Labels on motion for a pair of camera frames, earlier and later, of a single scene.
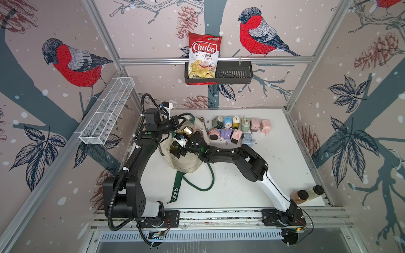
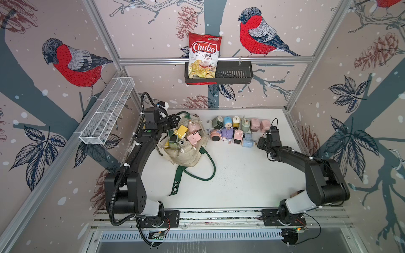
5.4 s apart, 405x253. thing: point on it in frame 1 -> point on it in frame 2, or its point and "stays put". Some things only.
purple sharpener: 226,133 stays put
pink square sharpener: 265,126 stays put
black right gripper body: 188,149 -> 268,147
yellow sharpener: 235,122 stays put
